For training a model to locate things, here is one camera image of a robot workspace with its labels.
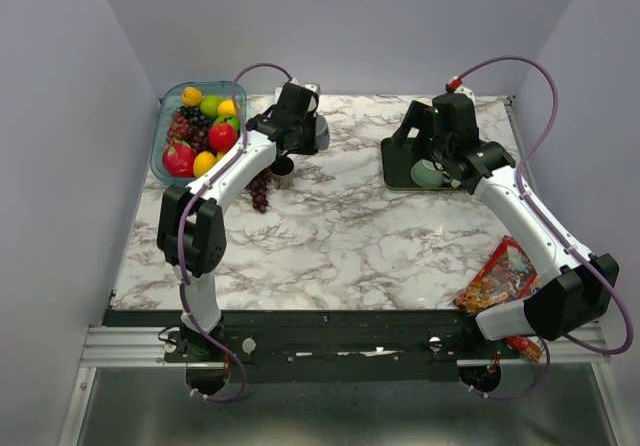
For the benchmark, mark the teal plastic fruit bin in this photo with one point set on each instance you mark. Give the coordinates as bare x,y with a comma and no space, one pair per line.
170,103

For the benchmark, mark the orange fruit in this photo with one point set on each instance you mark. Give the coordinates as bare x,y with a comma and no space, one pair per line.
203,162

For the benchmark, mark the blue-red snack packet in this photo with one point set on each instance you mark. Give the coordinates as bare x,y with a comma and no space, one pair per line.
525,346

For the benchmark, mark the aluminium frame rail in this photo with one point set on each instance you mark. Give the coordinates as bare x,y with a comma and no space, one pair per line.
125,394

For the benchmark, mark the red apple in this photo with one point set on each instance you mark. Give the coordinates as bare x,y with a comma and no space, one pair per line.
222,137

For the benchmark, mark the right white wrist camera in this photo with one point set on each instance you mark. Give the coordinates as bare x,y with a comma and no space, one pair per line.
456,85

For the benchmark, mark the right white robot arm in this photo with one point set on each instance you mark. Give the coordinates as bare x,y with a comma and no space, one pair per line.
575,281

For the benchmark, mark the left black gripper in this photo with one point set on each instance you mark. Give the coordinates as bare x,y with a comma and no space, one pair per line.
309,147

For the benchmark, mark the red snack packet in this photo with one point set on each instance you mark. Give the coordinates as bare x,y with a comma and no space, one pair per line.
508,275

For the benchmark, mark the dark red grape bunch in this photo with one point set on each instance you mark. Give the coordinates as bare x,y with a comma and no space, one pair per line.
258,188

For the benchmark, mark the brown mug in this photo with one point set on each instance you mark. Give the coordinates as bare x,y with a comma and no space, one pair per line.
282,173

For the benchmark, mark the pink dragon fruit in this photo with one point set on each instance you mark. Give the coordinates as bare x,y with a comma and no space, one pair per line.
178,159

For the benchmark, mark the yellow mango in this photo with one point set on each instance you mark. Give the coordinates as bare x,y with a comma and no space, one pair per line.
227,108

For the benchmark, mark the small yellow-brown fruit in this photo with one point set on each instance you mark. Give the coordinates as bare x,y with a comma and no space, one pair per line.
191,96

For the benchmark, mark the dark green tray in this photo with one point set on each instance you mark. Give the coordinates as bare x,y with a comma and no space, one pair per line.
398,162

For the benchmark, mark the grey-blue mug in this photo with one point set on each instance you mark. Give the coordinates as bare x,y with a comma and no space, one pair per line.
321,133

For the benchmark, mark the grapes in bin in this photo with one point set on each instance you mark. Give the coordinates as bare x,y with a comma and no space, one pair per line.
191,126

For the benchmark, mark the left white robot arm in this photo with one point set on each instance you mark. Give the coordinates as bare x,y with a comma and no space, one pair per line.
191,231

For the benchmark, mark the teal green cup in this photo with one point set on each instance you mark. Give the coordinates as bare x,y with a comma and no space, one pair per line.
424,174

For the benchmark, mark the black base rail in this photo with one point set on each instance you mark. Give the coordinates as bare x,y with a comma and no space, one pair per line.
326,346

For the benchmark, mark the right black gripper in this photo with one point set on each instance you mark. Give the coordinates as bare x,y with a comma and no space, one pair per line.
420,116

